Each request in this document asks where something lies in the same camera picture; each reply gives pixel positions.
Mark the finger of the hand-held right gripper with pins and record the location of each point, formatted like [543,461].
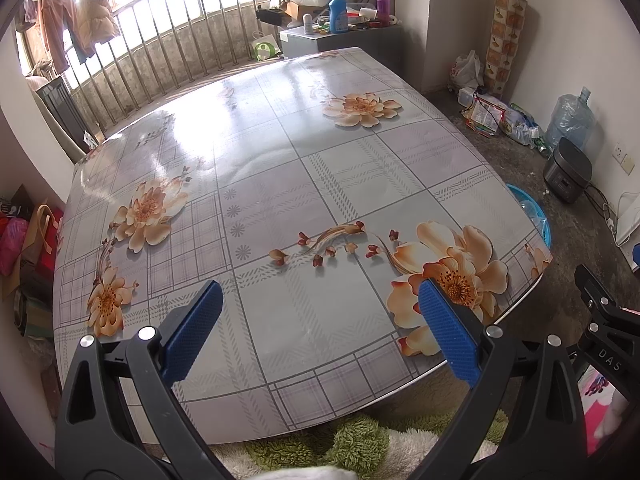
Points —
[607,340]

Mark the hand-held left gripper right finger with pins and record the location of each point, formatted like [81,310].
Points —
[450,332]

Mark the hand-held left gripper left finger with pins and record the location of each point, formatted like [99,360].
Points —
[192,332]

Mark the blue plastic basket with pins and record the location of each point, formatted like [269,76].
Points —
[542,220]

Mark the pink printed cloth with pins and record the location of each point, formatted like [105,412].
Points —
[600,410]

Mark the green white fleece robe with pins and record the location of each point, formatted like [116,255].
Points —
[360,440]

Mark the black rice cooker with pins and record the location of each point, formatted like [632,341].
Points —
[570,170]

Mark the brown paper bag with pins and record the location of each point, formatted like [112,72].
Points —
[42,240]

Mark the floral tablecloth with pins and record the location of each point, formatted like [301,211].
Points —
[300,185]

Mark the pink bag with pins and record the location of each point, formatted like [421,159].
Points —
[12,245]

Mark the pile of plastic packaging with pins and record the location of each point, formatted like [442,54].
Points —
[495,117]

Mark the large blue water jug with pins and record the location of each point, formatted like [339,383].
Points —
[570,115]

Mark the white plastic bag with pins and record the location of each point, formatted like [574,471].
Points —
[467,70]

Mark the metal balcony railing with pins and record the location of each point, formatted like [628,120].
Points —
[165,50]

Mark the white green paper bag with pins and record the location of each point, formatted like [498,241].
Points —
[265,50]

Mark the patterned paper roll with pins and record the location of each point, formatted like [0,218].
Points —
[505,40]

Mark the grey cabinet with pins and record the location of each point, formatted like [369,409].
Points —
[345,42]

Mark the purple cup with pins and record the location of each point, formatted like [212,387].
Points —
[383,12]

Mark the small white bottle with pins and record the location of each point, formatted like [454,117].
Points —
[308,25]

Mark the blue detergent bottle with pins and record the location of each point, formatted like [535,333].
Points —
[338,17]

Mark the open cardboard box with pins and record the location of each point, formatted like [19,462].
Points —
[300,10]

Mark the hanging pink clothes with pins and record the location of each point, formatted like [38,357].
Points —
[75,10]

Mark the white wall socket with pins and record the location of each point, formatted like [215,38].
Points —
[625,157]

